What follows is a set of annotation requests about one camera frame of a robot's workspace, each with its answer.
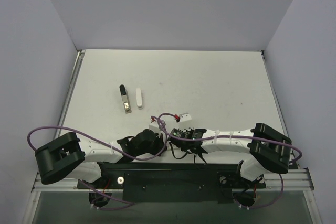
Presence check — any white stapler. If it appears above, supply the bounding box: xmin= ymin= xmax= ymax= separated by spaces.
xmin=135 ymin=88 xmax=143 ymax=109

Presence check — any small metal stapler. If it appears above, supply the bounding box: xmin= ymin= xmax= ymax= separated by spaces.
xmin=119 ymin=84 xmax=131 ymax=113

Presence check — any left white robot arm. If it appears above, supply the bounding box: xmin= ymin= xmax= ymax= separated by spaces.
xmin=35 ymin=129 xmax=166 ymax=188

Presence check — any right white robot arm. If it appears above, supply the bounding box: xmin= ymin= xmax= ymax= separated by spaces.
xmin=168 ymin=123 xmax=292 ymax=187

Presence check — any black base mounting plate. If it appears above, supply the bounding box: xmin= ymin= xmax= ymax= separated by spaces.
xmin=77 ymin=163 xmax=266 ymax=204

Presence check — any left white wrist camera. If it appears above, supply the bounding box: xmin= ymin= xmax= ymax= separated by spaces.
xmin=149 ymin=120 xmax=166 ymax=136

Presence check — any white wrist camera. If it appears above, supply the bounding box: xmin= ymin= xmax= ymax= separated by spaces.
xmin=174 ymin=113 xmax=192 ymax=123
xmin=149 ymin=120 xmax=166 ymax=136

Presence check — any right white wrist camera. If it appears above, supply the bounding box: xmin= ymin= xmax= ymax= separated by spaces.
xmin=174 ymin=113 xmax=192 ymax=123

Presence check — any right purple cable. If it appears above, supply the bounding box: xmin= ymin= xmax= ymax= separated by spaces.
xmin=156 ymin=112 xmax=302 ymax=164

